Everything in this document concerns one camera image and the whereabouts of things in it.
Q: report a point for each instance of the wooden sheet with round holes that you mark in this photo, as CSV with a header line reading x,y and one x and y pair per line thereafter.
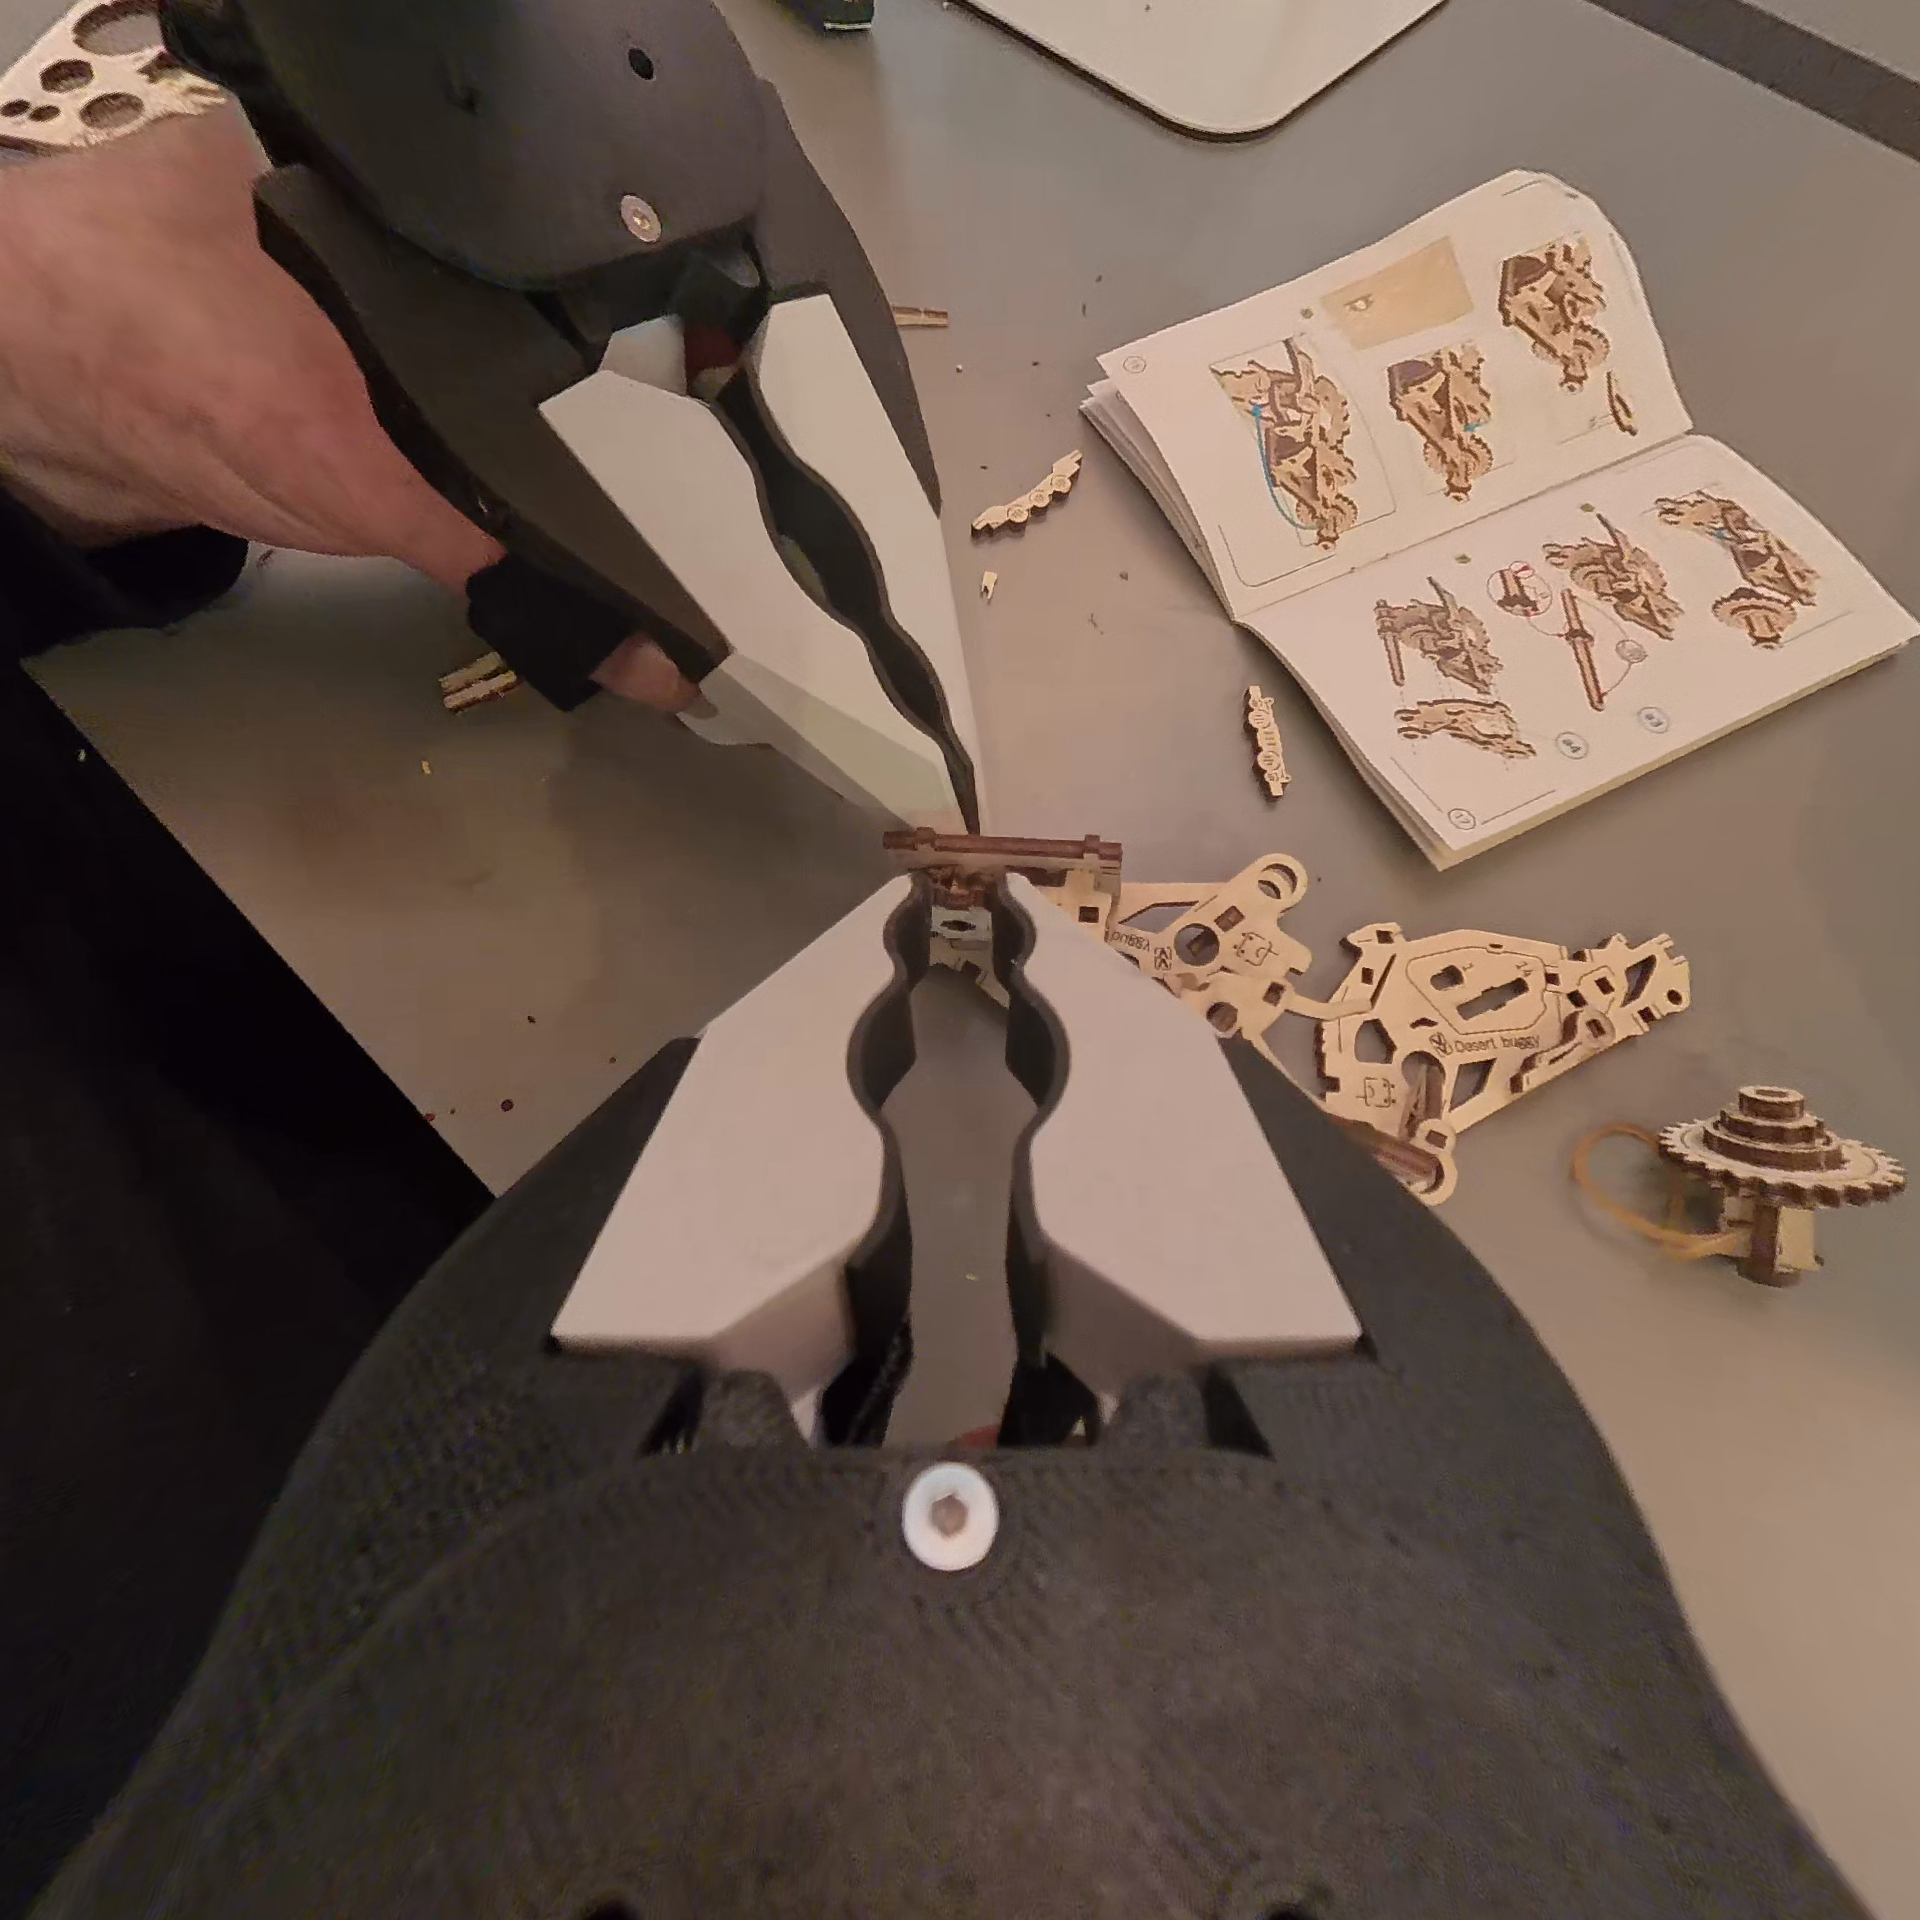
x,y
60,67

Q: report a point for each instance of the pale rounded stand base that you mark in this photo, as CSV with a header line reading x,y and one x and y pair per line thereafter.
x,y
1200,59

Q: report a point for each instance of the wooden buggy model frame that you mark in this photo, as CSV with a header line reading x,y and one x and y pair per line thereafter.
x,y
1080,885

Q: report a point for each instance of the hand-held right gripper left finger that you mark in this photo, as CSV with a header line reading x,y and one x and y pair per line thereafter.
x,y
735,1185

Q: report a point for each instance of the person's left hand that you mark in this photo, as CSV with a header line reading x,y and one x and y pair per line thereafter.
x,y
181,345

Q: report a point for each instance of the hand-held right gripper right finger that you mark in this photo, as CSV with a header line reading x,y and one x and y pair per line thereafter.
x,y
1185,1185

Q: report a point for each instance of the wooden stepped gear stack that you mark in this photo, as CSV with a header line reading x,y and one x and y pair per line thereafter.
x,y
1780,1162

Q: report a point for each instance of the wooden buggy side panel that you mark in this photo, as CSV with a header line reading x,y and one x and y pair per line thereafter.
x,y
1440,1035

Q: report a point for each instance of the black model kit box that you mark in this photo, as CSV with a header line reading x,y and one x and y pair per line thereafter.
x,y
826,11

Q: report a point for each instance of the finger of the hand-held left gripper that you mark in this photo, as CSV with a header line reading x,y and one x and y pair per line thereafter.
x,y
885,495
662,509

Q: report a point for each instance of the open instruction booklet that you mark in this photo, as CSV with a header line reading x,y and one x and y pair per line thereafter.
x,y
1319,637

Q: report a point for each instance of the scattered small wooden offcuts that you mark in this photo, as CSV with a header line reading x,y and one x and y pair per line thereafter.
x,y
480,681

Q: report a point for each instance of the person's left forearm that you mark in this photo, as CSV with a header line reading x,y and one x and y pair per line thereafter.
x,y
89,585

